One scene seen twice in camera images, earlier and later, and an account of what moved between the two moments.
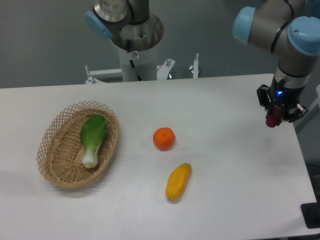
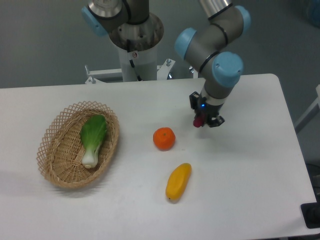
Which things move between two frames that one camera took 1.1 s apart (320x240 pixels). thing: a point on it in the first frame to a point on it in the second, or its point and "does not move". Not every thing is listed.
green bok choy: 93,131 does not move
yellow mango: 178,181 does not move
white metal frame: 113,75 does not move
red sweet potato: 272,120 to 198,121
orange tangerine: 164,138 does not move
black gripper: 285,98 to 211,112
